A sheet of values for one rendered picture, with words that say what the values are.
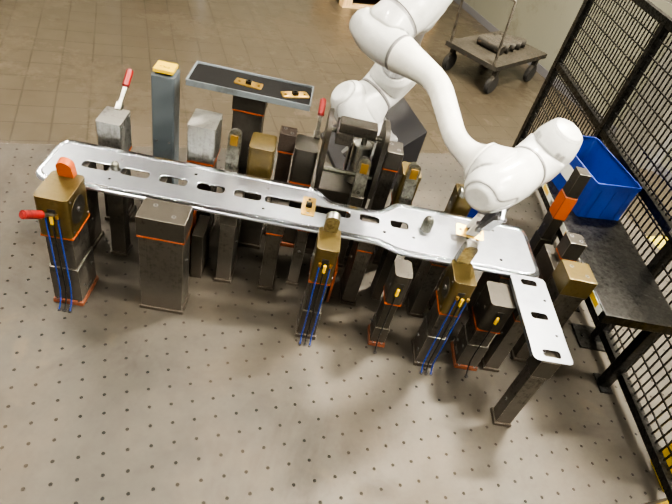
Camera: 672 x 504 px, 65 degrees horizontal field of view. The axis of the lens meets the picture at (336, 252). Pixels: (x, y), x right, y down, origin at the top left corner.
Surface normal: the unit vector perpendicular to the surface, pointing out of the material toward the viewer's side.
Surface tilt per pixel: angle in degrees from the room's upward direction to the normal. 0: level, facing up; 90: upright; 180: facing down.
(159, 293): 90
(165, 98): 90
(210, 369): 0
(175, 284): 90
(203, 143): 90
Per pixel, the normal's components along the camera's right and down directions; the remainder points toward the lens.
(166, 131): -0.04, 0.66
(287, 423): 0.21, -0.73
